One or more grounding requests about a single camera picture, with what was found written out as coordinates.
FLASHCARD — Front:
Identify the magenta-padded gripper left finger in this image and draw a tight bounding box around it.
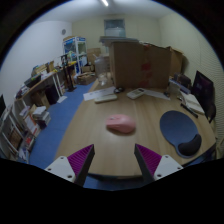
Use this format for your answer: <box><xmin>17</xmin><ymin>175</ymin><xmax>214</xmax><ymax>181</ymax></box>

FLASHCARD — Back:
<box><xmin>44</xmin><ymin>143</ymin><xmax>96</xmax><ymax>187</ymax></box>

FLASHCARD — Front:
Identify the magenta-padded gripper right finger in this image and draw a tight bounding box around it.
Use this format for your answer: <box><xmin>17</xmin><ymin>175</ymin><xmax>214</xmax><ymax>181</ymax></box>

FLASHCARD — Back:
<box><xmin>133</xmin><ymin>143</ymin><xmax>184</xmax><ymax>185</ymax></box>

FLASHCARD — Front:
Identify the pink computer mouse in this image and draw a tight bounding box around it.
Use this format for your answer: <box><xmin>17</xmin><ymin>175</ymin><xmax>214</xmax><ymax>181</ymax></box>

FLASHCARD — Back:
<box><xmin>105</xmin><ymin>113</ymin><xmax>137</xmax><ymax>135</ymax></box>

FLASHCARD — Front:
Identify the blue mouse pad with wrist rest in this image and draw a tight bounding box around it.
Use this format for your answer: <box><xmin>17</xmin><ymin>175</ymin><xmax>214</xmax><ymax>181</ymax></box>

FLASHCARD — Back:
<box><xmin>159</xmin><ymin>110</ymin><xmax>203</xmax><ymax>159</ymax></box>

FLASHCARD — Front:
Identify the bookshelf unit with books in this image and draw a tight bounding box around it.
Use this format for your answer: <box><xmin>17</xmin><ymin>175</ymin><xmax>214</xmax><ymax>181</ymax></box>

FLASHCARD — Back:
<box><xmin>0</xmin><ymin>103</ymin><xmax>53</xmax><ymax>164</ymax></box>

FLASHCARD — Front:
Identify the black marker pen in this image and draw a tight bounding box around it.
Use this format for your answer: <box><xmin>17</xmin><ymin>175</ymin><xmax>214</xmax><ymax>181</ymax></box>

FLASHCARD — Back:
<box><xmin>180</xmin><ymin>103</ymin><xmax>199</xmax><ymax>119</ymax></box>

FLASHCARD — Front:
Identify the white open book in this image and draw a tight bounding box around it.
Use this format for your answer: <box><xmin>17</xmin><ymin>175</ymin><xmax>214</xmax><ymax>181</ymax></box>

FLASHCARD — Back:
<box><xmin>179</xmin><ymin>90</ymin><xmax>205</xmax><ymax>116</ymax></box>

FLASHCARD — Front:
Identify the black office chair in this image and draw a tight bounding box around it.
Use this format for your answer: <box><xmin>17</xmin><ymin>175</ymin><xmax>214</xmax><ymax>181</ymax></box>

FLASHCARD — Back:
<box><xmin>206</xmin><ymin>101</ymin><xmax>218</xmax><ymax>124</ymax></box>

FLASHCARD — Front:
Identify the white paper sheet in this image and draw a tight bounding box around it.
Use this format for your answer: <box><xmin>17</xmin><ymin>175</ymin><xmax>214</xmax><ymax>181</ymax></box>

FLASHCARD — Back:
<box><xmin>143</xmin><ymin>89</ymin><xmax>171</xmax><ymax>101</ymax></box>
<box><xmin>82</xmin><ymin>86</ymin><xmax>116</xmax><ymax>102</ymax></box>

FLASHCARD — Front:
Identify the white air conditioner remote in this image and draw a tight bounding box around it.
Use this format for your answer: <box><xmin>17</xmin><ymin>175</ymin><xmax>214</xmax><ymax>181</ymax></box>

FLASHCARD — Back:
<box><xmin>126</xmin><ymin>87</ymin><xmax>147</xmax><ymax>100</ymax></box>

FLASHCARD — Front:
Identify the black computer monitor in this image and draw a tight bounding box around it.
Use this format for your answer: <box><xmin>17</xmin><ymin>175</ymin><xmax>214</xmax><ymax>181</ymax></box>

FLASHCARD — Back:
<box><xmin>191</xmin><ymin>70</ymin><xmax>215</xmax><ymax>116</ymax></box>

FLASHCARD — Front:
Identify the open cardboard box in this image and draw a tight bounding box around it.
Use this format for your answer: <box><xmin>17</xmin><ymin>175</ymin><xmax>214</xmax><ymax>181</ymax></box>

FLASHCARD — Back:
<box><xmin>77</xmin><ymin>72</ymin><xmax>97</xmax><ymax>86</ymax></box>

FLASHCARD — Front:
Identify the black metal stand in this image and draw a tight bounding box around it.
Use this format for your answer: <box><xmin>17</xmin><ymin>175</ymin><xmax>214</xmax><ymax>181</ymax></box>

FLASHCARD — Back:
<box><xmin>60</xmin><ymin>53</ymin><xmax>78</xmax><ymax>93</ymax></box>

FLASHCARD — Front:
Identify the tall brown cardboard box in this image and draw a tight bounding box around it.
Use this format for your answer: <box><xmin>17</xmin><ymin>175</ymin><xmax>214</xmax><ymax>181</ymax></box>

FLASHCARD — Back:
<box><xmin>166</xmin><ymin>45</ymin><xmax>184</xmax><ymax>77</ymax></box>

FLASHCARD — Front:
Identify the clear plastic water jug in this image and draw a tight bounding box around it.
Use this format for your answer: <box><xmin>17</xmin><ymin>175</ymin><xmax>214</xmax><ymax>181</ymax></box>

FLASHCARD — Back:
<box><xmin>94</xmin><ymin>54</ymin><xmax>111</xmax><ymax>86</ymax></box>

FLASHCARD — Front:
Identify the large brown cardboard box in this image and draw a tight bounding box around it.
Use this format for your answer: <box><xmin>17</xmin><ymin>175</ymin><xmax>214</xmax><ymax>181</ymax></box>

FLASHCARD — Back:
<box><xmin>109</xmin><ymin>40</ymin><xmax>173</xmax><ymax>90</ymax></box>

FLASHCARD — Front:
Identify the white and blue cabinet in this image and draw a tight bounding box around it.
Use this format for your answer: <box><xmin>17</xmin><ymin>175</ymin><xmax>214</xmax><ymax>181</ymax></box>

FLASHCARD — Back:
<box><xmin>62</xmin><ymin>36</ymin><xmax>88</xmax><ymax>75</ymax></box>

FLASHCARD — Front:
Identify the window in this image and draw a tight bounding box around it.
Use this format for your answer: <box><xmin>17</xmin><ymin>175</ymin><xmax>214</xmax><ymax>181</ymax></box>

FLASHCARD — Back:
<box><xmin>103</xmin><ymin>18</ymin><xmax>127</xmax><ymax>38</ymax></box>

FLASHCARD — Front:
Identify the black coiled cable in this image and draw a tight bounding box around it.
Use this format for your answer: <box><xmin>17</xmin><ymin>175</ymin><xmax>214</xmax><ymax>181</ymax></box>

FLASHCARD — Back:
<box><xmin>113</xmin><ymin>86</ymin><xmax>126</xmax><ymax>94</ymax></box>

